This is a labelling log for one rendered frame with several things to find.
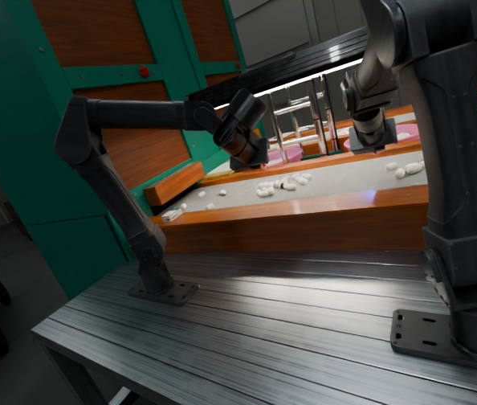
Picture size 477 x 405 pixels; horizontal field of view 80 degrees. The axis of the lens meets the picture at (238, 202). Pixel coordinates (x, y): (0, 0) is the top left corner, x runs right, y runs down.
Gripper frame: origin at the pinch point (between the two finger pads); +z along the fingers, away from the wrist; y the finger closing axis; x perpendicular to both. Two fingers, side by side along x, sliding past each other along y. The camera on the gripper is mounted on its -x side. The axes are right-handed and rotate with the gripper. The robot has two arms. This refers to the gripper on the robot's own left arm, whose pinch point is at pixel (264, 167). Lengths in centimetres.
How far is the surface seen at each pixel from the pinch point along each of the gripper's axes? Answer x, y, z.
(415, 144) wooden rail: -12.5, -35.9, 29.0
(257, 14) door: -217, 71, 119
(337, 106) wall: -140, 16, 185
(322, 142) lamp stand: -20.0, -8.0, 29.9
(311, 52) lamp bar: -31.0, -13.8, -0.8
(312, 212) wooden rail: 14.6, -13.8, -3.0
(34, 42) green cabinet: -27, 47, -41
